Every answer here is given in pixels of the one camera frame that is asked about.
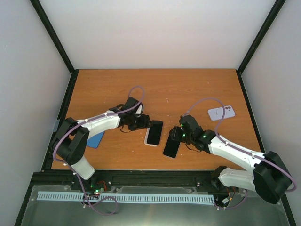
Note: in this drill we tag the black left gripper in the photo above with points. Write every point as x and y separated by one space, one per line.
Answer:
144 123

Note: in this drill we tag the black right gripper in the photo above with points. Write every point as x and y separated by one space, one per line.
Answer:
175 136

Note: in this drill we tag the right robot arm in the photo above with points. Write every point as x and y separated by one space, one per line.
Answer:
263 173

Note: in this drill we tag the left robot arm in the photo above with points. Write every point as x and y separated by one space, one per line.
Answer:
71 139

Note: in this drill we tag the lilac phone case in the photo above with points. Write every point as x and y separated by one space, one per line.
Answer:
216 114

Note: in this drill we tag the blue smartphone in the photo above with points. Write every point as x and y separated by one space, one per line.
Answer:
94 141

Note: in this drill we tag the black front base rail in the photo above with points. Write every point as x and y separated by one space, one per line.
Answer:
203 181

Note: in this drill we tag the light blue cable duct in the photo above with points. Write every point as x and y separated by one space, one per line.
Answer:
203 199

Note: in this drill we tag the black left frame post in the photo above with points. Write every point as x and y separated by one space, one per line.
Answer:
51 32

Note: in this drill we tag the black frame post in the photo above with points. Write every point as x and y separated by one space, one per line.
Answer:
51 32
260 35

